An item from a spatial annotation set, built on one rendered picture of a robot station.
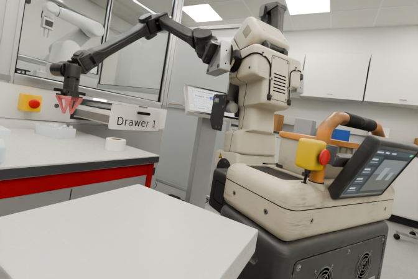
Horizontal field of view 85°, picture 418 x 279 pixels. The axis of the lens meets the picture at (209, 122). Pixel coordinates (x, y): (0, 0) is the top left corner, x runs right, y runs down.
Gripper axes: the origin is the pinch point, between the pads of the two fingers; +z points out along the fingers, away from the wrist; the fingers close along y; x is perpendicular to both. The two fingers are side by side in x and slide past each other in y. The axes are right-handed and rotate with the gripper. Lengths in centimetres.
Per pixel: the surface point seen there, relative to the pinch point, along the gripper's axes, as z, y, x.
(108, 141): 7.5, 4.6, 28.4
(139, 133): 11, -60, -8
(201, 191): 60, -123, 20
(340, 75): -102, -329, 143
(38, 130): 8.8, 6.8, -5.7
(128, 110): -4.3, -15.8, 17.8
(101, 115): 0.1, -11.8, 6.7
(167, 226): 11, 38, 74
